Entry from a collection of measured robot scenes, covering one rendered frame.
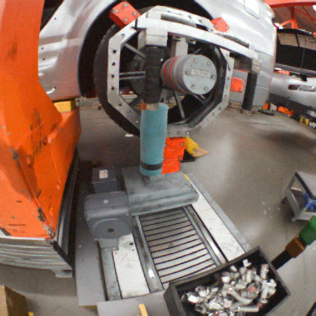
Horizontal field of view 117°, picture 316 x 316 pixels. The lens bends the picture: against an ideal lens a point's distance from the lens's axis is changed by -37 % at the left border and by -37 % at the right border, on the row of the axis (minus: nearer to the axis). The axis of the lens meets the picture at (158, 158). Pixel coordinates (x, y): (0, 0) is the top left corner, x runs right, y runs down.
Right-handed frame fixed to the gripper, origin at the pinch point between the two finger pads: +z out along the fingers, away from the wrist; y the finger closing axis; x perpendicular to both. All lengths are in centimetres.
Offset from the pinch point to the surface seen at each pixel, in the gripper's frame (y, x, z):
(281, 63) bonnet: 319, 96, 181
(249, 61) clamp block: -2.5, 10.3, 12.1
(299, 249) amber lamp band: -14.1, -22.9, -27.1
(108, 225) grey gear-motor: -48, -48, 11
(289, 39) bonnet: 279, 145, 142
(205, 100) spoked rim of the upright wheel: 3.7, -9.4, 42.6
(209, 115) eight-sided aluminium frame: 0.3, -14.8, 32.5
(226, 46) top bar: -12.0, 12.5, 13.5
